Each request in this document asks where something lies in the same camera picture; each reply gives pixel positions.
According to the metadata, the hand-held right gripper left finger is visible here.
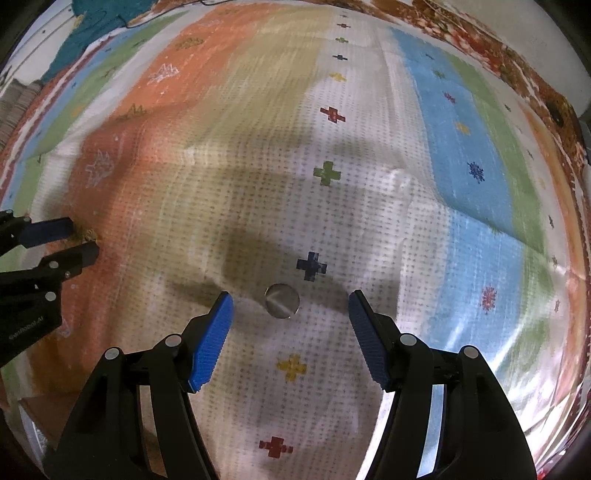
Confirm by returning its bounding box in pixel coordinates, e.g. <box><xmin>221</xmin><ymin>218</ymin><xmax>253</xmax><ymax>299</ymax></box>
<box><xmin>44</xmin><ymin>291</ymin><xmax>235</xmax><ymax>480</ymax></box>

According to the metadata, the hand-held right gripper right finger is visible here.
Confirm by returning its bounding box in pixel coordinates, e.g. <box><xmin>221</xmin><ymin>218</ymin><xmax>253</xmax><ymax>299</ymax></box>
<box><xmin>348</xmin><ymin>289</ymin><xmax>539</xmax><ymax>480</ymax></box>

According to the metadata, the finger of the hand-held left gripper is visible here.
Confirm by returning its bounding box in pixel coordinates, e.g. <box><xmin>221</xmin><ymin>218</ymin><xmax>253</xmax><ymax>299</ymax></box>
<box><xmin>0</xmin><ymin>242</ymin><xmax>101</xmax><ymax>297</ymax></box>
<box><xmin>0</xmin><ymin>210</ymin><xmax>75</xmax><ymax>259</ymax></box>

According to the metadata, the round metal disc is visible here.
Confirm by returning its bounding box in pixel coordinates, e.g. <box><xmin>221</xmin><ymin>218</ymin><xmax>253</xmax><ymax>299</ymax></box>
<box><xmin>264</xmin><ymin>283</ymin><xmax>301</xmax><ymax>319</ymax></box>

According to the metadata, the grey striped pillow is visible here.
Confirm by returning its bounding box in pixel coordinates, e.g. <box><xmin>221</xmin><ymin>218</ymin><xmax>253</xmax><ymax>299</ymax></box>
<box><xmin>0</xmin><ymin>78</ymin><xmax>44</xmax><ymax>148</ymax></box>

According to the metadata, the striped printed blanket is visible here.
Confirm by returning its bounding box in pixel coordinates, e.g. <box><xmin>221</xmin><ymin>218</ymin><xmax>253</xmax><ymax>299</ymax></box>
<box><xmin>0</xmin><ymin>0</ymin><xmax>583</xmax><ymax>480</ymax></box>

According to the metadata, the teal knitted sweater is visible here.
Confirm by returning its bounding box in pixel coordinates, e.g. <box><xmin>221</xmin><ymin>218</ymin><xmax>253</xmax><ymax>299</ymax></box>
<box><xmin>39</xmin><ymin>0</ymin><xmax>160</xmax><ymax>84</ymax></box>

